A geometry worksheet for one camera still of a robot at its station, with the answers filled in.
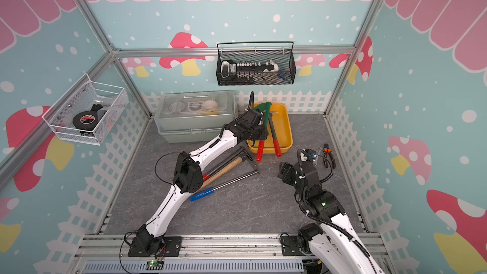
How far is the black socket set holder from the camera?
0.89 metres

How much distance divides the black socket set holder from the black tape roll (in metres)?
0.54

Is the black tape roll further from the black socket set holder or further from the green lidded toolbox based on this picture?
the black socket set holder

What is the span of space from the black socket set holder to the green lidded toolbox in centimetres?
14

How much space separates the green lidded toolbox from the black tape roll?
251 mm

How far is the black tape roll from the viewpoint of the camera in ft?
2.25

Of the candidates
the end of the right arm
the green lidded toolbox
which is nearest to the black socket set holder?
the green lidded toolbox

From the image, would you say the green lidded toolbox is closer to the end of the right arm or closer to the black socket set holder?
the black socket set holder

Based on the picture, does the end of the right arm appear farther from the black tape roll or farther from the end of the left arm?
the black tape roll

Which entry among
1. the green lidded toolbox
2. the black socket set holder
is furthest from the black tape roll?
the black socket set holder

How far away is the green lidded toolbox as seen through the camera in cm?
94
